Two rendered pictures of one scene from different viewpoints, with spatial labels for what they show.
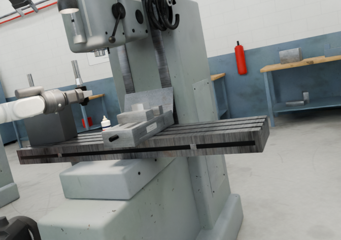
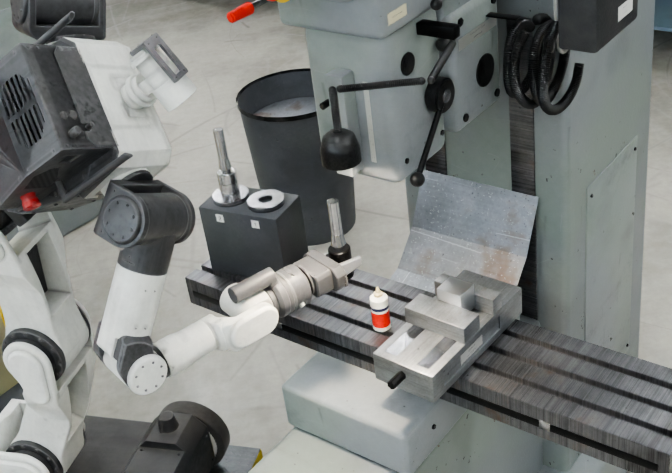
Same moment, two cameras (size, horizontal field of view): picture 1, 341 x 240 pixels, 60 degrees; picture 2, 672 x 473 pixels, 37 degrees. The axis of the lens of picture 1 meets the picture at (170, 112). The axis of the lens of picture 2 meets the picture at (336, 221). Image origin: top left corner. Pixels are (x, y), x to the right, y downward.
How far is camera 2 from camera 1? 119 cm
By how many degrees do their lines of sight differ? 26
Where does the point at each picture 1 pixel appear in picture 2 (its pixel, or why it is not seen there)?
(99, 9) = (399, 118)
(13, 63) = not seen: outside the picture
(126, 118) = (422, 321)
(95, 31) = (385, 159)
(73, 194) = (306, 425)
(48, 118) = (256, 236)
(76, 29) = not seen: hidden behind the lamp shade
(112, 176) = (385, 435)
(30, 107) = (256, 328)
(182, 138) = (526, 405)
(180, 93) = (553, 215)
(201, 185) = not seen: hidden behind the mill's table
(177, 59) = (561, 148)
